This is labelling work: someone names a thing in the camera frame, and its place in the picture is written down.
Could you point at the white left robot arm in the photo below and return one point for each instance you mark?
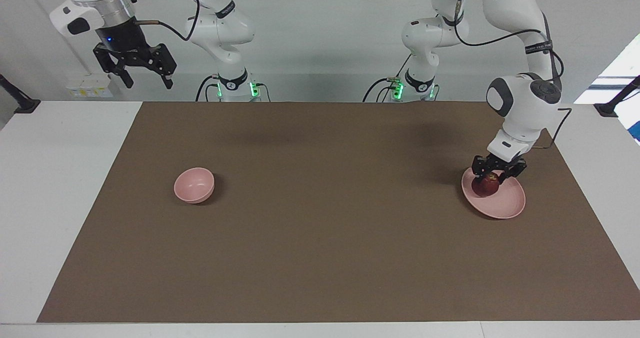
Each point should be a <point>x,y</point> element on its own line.
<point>520,103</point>

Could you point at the dark red apple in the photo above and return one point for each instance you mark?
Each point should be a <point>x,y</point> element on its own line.
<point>487,187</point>

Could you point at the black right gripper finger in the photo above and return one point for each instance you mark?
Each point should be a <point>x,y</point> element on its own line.
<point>122,73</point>
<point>167,68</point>

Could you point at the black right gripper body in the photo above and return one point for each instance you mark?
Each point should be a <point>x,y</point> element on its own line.
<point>125,38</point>

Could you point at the pink plate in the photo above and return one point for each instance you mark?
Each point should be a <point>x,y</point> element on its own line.
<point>505,203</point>

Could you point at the white wall socket strip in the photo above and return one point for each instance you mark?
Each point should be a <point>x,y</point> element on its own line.
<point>90,88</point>

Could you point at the brown table mat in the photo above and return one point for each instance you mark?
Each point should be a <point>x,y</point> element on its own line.
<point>325,218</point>

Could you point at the pink bowl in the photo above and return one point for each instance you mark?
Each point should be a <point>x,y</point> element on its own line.
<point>192,184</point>

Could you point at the black clamp stand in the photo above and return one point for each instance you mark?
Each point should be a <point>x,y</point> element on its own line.
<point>612,105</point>
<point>20,102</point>

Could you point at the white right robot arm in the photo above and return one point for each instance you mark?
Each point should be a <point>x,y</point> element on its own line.
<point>220,33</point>

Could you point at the blue object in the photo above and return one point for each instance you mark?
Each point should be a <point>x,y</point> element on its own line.
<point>636,130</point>

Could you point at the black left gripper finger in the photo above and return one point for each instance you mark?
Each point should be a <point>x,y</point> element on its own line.
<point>478,172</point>
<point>512,172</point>

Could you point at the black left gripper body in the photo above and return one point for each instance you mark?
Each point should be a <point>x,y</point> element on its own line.
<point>497,164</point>

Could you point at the bright window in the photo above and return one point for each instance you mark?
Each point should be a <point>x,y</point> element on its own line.
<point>617,73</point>

